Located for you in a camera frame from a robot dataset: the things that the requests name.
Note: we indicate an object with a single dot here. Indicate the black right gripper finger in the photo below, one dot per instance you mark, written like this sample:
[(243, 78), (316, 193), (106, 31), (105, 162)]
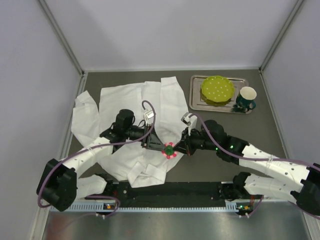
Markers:
[(182, 148), (184, 137)]

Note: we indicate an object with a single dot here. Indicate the green dotted plate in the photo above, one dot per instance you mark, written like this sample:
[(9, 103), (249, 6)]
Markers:
[(217, 90)]

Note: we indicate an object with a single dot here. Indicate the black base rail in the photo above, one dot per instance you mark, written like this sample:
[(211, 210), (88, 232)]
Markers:
[(178, 191)]

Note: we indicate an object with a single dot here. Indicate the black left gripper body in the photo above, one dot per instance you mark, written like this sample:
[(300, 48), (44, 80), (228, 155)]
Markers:
[(148, 139)]

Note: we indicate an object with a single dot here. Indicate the dark green mug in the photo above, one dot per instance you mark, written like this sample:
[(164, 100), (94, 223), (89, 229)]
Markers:
[(246, 99)]

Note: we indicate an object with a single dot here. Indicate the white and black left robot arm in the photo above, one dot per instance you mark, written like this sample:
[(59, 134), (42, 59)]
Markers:
[(61, 182)]

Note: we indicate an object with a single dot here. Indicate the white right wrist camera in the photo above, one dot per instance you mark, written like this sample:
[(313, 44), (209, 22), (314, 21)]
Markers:
[(190, 120)]

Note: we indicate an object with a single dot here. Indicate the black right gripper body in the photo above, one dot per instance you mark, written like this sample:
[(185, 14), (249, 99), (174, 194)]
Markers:
[(186, 141)]

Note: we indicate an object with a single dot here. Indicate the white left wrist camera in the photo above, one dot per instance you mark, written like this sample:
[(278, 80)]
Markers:
[(148, 117)]

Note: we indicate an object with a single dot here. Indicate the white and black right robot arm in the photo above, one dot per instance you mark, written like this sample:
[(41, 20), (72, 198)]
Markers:
[(295, 181)]

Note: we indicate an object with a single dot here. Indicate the white shirt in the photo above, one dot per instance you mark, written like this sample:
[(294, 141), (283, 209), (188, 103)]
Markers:
[(139, 166)]

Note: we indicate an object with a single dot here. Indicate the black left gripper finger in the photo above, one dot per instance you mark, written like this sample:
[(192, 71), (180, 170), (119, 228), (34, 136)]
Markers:
[(155, 138), (155, 147)]

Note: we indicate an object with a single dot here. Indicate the silver metal tray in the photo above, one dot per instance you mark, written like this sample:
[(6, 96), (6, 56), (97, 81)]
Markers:
[(197, 103)]

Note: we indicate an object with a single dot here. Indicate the grey slotted cable duct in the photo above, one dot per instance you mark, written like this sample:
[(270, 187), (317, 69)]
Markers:
[(130, 206)]

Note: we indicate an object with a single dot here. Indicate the pink flower brooch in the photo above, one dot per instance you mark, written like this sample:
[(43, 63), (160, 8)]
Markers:
[(169, 151)]

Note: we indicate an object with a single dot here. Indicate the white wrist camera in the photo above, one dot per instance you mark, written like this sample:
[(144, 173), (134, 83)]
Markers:
[(190, 120), (148, 117)]

